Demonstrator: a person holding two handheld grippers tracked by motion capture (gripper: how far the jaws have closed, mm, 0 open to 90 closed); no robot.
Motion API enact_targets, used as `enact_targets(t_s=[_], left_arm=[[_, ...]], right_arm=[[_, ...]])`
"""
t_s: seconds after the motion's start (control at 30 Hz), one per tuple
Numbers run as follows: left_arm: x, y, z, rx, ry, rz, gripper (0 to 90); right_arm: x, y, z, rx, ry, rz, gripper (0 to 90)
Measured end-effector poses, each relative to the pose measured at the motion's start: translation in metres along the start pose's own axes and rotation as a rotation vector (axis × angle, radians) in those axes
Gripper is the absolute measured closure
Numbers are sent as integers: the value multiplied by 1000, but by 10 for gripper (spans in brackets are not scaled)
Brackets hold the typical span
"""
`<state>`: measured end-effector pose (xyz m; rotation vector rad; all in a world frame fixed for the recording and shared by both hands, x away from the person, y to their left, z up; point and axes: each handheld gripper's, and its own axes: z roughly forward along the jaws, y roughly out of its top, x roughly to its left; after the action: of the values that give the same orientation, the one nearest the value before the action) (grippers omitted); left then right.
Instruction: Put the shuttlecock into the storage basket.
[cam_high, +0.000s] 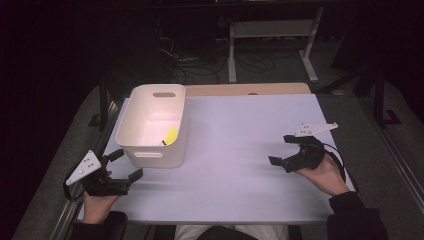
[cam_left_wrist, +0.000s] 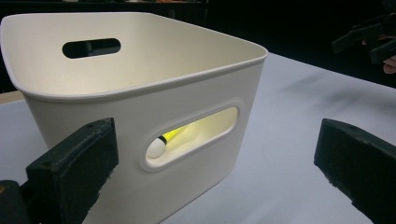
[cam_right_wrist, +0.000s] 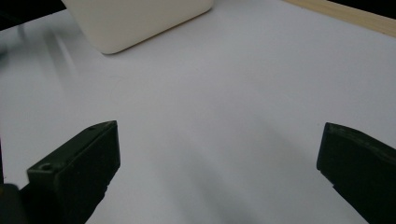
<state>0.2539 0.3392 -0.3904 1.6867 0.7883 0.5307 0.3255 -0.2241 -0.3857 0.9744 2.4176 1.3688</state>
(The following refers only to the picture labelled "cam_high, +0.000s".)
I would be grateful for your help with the black metal stand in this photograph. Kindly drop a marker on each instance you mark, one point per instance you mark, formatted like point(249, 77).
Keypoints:
point(380, 96)
point(104, 100)

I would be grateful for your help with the aluminium rail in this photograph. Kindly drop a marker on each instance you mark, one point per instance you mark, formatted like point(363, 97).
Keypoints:
point(400, 166)
point(70, 210)

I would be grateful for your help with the yellow shuttlecock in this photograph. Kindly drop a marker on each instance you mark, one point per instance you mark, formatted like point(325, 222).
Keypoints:
point(171, 136)

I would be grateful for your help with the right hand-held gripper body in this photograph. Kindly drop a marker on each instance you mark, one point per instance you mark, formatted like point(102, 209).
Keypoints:
point(306, 156)

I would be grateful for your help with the white plastic bin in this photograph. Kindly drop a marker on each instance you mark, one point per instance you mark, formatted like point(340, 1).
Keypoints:
point(151, 110)

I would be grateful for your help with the person's left hand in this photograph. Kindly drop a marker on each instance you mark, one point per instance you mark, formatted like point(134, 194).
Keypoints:
point(96, 205)

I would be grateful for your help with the wooden desk board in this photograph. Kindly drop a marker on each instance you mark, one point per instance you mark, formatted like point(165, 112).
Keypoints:
point(246, 89)

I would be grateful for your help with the white metal table frame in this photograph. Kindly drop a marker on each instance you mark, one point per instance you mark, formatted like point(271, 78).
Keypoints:
point(271, 29)

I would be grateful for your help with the person's torso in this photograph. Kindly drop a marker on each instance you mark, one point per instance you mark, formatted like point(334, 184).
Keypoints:
point(230, 232)

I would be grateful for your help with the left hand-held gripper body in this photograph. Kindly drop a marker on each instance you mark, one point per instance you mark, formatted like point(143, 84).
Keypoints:
point(100, 186)

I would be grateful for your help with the person's right hand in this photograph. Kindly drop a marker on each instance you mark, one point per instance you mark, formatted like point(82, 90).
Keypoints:
point(325, 178)

